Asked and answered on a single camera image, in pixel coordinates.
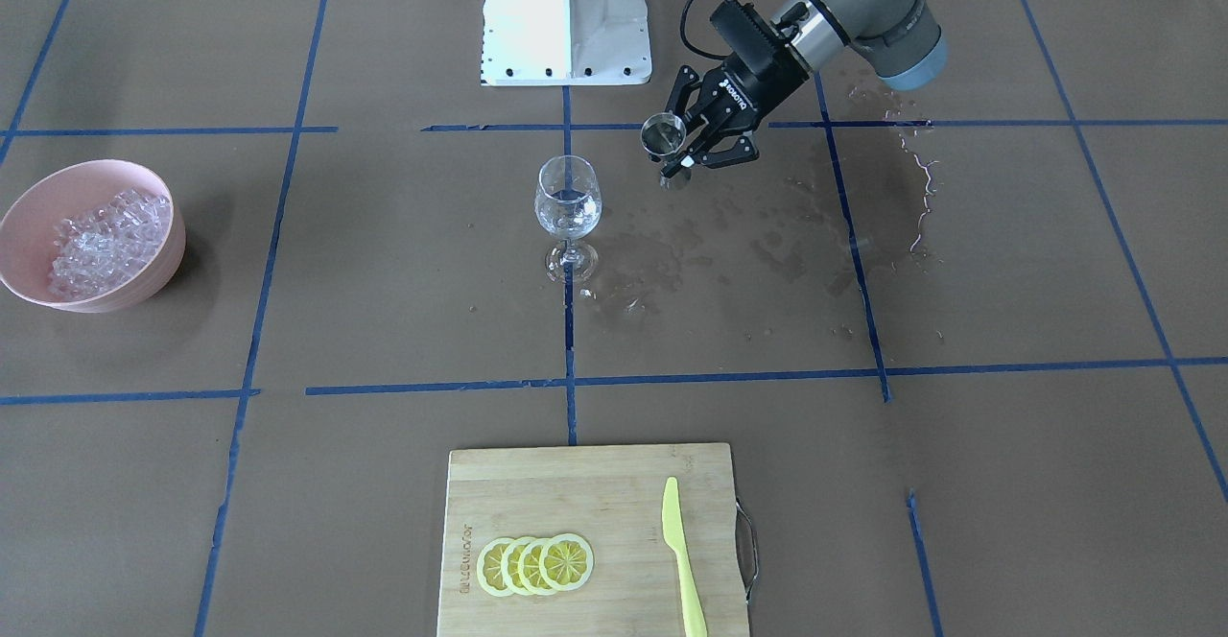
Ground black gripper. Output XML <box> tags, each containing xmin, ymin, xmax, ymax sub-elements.
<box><xmin>662</xmin><ymin>47</ymin><xmax>810</xmax><ymax>179</ymax></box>

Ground steel jigger cup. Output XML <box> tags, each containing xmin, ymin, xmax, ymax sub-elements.
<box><xmin>640</xmin><ymin>110</ymin><xmax>690</xmax><ymax>190</ymax></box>

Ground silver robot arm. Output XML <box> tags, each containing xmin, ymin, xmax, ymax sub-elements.
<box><xmin>659</xmin><ymin>0</ymin><xmax>949</xmax><ymax>187</ymax></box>

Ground clear wine glass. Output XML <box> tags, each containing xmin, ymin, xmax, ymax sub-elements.
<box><xmin>533</xmin><ymin>153</ymin><xmax>602</xmax><ymax>284</ymax></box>

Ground clear ice cubes pile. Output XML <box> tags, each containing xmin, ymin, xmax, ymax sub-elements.
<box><xmin>47</xmin><ymin>188</ymin><xmax>173</xmax><ymax>303</ymax></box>

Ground bamboo cutting board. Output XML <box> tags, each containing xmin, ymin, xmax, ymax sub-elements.
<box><xmin>436</xmin><ymin>443</ymin><xmax>750</xmax><ymax>636</ymax></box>

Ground yellow plastic knife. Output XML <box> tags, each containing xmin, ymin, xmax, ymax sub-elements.
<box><xmin>659</xmin><ymin>476</ymin><xmax>709</xmax><ymax>636</ymax></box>

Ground lemon slices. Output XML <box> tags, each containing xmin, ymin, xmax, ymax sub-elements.
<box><xmin>475</xmin><ymin>531</ymin><xmax>596</xmax><ymax>598</ymax></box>

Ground pink bowl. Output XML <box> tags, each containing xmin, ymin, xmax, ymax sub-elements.
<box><xmin>1</xmin><ymin>160</ymin><xmax>187</xmax><ymax>313</ymax></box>

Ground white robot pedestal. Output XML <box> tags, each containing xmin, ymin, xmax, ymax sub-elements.
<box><xmin>480</xmin><ymin>0</ymin><xmax>653</xmax><ymax>87</ymax></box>

